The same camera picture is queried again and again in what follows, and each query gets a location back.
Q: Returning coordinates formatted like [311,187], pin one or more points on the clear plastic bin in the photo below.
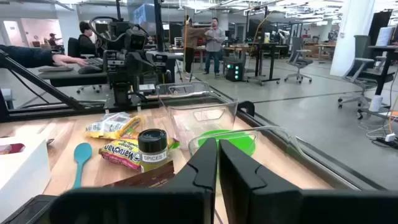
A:
[186,93]
[273,132]

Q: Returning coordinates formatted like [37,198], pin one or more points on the black aluminium table frame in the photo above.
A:
[37,113]

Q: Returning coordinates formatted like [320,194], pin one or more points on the green plastic bowl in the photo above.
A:
[239,141]

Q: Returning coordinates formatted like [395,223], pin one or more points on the black office chair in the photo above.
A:
[73,46]

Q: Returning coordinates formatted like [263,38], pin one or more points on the white paper roll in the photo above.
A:
[376,103]

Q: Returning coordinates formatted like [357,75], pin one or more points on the black standing desk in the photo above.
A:
[267,46]

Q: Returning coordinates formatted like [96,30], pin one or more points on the dark office desk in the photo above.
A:
[71,77]

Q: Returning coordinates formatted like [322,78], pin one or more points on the white plastic bin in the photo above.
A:
[25,174]

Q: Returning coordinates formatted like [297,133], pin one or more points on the floor power strip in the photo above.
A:
[388,137]

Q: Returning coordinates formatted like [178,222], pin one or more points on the person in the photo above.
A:
[86,40]
[191,43]
[214,43]
[53,40]

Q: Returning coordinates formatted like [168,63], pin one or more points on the black-lid spice jar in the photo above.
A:
[152,146]

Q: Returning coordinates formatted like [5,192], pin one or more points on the black computer mouse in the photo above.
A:
[89,69]

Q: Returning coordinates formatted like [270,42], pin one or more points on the black keyboard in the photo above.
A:
[93,61]

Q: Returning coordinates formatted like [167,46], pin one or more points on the grey office chair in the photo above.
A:
[360,62]
[298,60]

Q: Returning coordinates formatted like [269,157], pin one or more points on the black computer tower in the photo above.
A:
[234,71]

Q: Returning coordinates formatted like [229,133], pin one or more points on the person's hand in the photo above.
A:
[70,59]

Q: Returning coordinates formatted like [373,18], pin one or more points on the dark rectangular package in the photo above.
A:
[146,179]

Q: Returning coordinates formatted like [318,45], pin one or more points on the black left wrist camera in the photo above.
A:
[136,39]

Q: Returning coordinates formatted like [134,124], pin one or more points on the teal plastic spoon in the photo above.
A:
[82,154]

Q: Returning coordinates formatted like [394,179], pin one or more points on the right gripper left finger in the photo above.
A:
[174,199]

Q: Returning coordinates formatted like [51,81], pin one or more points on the black vertical rig post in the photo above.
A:
[159,25]

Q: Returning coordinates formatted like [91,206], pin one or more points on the yellow pink ramen packet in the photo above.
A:
[121,152]

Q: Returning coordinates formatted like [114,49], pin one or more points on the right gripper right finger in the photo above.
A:
[264,199]

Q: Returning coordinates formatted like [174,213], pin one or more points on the person's forearm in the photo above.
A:
[28,56]

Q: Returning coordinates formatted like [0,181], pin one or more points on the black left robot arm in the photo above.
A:
[121,90]

